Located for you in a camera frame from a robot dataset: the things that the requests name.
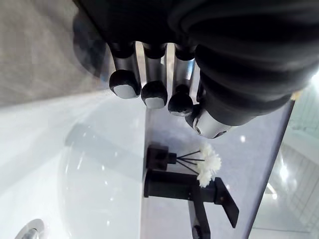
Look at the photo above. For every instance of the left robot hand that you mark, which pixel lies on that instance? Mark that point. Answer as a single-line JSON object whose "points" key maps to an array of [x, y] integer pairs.
{"points": [[224, 49]]}

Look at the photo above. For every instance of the black square diffuser bottle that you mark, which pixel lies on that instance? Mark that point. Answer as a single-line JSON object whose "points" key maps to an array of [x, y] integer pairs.
{"points": [[157, 157]]}

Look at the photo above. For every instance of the black basin faucet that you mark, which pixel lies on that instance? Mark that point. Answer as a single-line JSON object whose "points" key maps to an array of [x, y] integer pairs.
{"points": [[172, 184]]}

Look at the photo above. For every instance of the white ceramic sink basin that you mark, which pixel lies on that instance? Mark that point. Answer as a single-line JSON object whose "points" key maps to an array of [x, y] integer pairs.
{"points": [[99, 189]]}

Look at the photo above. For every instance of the silver sink drain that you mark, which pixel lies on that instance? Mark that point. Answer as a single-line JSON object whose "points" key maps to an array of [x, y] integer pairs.
{"points": [[31, 230]]}

